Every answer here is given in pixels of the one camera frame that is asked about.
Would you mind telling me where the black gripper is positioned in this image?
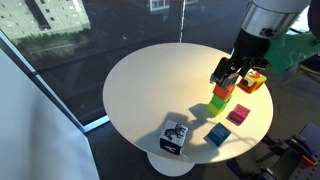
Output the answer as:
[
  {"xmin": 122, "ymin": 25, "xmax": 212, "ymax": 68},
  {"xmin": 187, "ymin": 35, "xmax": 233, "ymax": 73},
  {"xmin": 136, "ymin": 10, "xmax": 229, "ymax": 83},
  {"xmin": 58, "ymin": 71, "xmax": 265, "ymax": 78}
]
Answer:
[{"xmin": 210, "ymin": 28, "xmax": 272, "ymax": 85}]

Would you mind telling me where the orange plush cube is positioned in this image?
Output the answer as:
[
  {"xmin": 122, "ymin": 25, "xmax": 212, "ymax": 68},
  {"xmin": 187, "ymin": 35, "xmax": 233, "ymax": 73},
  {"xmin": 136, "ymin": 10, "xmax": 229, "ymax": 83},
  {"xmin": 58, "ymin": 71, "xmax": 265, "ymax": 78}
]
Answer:
[{"xmin": 237, "ymin": 69, "xmax": 268, "ymax": 95}]

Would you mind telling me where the small orange cube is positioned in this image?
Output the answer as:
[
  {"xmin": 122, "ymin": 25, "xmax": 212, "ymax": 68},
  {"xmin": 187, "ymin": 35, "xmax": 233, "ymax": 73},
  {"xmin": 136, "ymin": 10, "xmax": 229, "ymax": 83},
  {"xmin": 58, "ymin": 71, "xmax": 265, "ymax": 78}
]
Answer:
[{"xmin": 212, "ymin": 83, "xmax": 236, "ymax": 101}]

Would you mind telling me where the small green cube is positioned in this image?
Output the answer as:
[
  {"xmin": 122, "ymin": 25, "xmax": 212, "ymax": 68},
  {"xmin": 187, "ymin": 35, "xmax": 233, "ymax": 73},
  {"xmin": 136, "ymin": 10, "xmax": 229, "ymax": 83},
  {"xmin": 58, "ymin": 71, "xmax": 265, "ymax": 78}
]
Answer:
[{"xmin": 210, "ymin": 94, "xmax": 233, "ymax": 110}]

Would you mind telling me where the small pink cube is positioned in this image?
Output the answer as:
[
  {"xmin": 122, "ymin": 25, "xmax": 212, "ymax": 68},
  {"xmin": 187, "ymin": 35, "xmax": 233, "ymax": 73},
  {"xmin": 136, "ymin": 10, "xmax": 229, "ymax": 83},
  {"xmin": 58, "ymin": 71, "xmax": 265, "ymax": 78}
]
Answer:
[{"xmin": 226, "ymin": 103, "xmax": 251, "ymax": 127}]

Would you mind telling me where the small lime cube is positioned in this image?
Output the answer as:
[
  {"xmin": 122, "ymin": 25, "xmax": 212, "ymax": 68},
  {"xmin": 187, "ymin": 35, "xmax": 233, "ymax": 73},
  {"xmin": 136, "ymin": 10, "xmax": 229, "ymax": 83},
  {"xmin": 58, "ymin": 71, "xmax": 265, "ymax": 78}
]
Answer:
[{"xmin": 206, "ymin": 101, "xmax": 228, "ymax": 118}]

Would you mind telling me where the small blue cube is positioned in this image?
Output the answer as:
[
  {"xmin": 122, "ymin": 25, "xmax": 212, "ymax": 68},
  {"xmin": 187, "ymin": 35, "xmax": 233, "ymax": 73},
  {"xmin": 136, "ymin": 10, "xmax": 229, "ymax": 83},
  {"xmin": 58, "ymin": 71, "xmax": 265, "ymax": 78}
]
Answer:
[{"xmin": 206, "ymin": 122, "xmax": 232, "ymax": 148}]

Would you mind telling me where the black white patterned plush cube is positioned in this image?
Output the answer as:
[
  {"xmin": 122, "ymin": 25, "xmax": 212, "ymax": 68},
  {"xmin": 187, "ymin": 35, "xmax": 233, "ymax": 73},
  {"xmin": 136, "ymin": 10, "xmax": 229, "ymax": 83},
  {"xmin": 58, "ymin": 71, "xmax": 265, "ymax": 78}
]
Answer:
[{"xmin": 159, "ymin": 119, "xmax": 189, "ymax": 156}]

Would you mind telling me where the orange purple clamp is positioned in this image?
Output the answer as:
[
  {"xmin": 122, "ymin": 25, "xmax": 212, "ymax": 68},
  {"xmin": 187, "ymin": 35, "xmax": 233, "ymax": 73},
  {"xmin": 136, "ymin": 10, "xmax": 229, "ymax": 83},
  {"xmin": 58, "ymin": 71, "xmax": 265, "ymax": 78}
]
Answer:
[
  {"xmin": 285, "ymin": 133, "xmax": 319, "ymax": 168},
  {"xmin": 226, "ymin": 158, "xmax": 278, "ymax": 180}
]

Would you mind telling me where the black perforated breadboard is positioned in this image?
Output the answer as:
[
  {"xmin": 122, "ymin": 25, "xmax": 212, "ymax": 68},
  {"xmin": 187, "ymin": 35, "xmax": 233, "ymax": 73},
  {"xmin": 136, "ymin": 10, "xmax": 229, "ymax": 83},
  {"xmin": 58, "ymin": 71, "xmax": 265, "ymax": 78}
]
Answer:
[{"xmin": 266, "ymin": 123, "xmax": 320, "ymax": 180}]

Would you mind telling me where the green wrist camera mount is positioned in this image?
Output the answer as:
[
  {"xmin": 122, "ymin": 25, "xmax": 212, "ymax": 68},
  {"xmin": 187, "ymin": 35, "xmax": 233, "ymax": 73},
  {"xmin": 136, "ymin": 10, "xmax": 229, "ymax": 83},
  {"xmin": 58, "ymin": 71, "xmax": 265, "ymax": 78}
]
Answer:
[{"xmin": 264, "ymin": 31, "xmax": 320, "ymax": 74}]

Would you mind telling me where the white table pedestal base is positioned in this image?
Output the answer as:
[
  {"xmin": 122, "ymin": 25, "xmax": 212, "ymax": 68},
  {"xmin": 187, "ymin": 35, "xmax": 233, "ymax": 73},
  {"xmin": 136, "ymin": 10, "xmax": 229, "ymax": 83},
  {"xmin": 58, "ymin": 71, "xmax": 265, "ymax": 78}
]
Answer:
[{"xmin": 146, "ymin": 151, "xmax": 196, "ymax": 178}]

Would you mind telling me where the slanted window frame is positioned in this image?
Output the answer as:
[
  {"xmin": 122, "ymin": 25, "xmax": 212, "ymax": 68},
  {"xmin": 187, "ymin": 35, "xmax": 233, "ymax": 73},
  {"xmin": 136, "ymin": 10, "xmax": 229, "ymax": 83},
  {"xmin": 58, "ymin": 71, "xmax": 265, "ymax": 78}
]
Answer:
[{"xmin": 0, "ymin": 29, "xmax": 111, "ymax": 134}]

